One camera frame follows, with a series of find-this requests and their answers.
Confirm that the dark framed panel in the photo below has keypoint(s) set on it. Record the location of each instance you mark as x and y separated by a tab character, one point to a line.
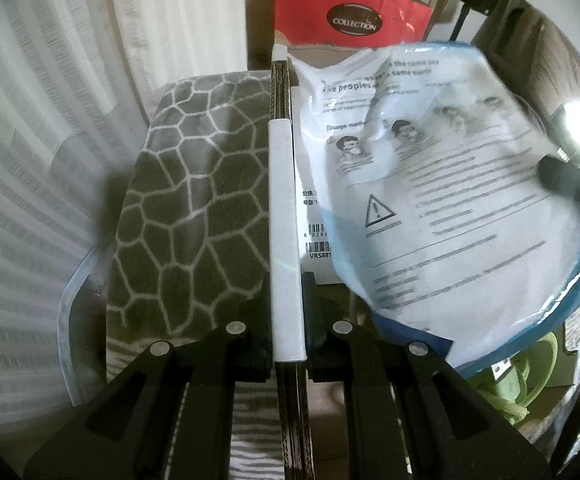
535	35

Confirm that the clear printed plastic bag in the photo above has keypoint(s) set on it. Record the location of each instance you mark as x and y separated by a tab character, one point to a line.
445	185

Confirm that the white curtain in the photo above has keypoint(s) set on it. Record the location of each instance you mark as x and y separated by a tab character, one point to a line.
44	160

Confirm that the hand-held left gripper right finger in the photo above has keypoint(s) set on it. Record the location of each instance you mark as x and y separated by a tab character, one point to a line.
315	330

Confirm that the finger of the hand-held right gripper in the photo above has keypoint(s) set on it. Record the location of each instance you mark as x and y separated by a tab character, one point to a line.
565	177

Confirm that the red shopping bag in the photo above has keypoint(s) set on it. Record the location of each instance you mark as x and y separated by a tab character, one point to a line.
310	10

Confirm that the grey and white hang tag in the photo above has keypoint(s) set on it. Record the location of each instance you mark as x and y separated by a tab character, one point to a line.
315	240

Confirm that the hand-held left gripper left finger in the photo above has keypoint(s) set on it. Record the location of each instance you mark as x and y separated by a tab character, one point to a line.
255	355

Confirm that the grey honeycomb pattern blanket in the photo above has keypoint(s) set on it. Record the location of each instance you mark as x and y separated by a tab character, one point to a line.
194	210

